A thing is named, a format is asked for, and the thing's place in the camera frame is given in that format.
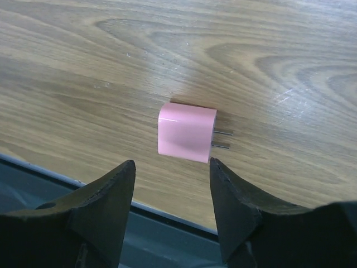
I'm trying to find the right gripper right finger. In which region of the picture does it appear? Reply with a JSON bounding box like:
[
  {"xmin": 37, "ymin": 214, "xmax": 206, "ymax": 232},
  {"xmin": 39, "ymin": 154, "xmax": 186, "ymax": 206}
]
[{"xmin": 210, "ymin": 158, "xmax": 356, "ymax": 267}]

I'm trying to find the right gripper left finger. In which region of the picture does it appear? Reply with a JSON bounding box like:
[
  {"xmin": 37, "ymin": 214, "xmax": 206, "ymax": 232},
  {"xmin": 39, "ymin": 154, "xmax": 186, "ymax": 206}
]
[{"xmin": 1, "ymin": 160, "xmax": 136, "ymax": 267}]

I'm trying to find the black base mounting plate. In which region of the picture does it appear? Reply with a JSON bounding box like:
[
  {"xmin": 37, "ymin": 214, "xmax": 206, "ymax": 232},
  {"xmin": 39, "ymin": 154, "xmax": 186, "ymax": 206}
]
[{"xmin": 1, "ymin": 155, "xmax": 223, "ymax": 267}]

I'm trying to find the pink usb charger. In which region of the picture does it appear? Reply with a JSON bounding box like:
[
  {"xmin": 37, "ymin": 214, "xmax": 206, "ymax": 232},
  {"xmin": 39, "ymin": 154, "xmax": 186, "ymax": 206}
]
[{"xmin": 157, "ymin": 102, "xmax": 233, "ymax": 163}]

